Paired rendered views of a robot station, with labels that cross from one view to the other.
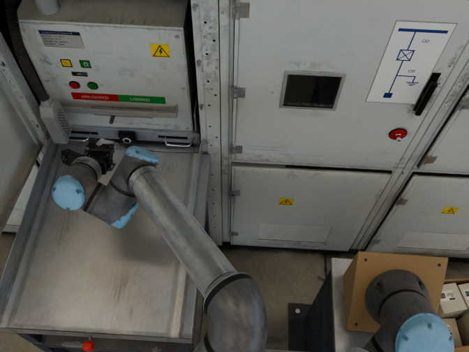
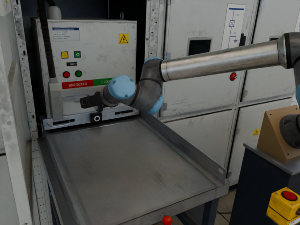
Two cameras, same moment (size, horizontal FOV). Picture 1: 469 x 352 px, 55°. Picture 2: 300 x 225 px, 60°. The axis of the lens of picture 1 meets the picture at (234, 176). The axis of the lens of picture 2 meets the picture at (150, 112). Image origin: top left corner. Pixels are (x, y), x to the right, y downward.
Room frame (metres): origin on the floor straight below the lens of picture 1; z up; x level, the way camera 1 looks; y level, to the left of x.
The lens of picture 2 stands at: (-0.22, 0.83, 1.47)
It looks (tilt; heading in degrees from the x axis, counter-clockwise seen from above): 23 degrees down; 328
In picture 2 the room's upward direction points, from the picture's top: 3 degrees clockwise
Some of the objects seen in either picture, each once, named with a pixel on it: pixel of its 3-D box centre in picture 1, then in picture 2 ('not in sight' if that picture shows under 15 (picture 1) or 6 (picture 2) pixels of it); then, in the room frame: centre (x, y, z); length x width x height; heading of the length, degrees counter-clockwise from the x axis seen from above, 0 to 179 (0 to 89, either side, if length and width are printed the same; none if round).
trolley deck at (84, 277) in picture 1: (112, 234); (122, 163); (0.67, 0.41, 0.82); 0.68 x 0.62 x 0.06; 178
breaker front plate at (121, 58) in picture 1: (114, 85); (93, 70); (1.05, 0.40, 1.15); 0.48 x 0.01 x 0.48; 88
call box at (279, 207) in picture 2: not in sight; (285, 207); (0.13, 0.05, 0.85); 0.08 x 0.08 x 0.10; 88
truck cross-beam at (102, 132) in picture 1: (129, 129); (93, 114); (1.06, 0.40, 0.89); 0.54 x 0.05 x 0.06; 88
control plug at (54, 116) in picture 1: (56, 119); (55, 100); (0.98, 0.61, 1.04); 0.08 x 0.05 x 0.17; 178
